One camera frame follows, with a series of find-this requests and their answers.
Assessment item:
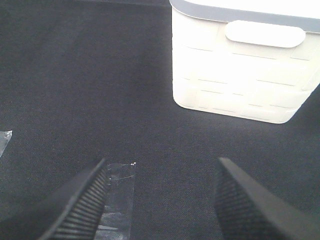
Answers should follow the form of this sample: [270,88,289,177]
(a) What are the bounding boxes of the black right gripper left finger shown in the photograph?
[0,158,110,240]

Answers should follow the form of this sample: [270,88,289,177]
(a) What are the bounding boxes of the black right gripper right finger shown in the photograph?
[214,157,320,240]

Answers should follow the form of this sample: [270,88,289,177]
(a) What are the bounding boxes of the clear tape strip right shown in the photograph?
[95,162,136,240]

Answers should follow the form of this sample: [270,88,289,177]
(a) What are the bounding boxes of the clear tape strip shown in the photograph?
[0,130,13,157]
[95,162,136,240]

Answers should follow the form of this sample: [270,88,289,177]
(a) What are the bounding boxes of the clear tape strip middle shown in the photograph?
[0,130,13,157]

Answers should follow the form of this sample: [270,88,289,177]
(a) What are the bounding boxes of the white plastic storage bin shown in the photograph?
[170,0,320,124]

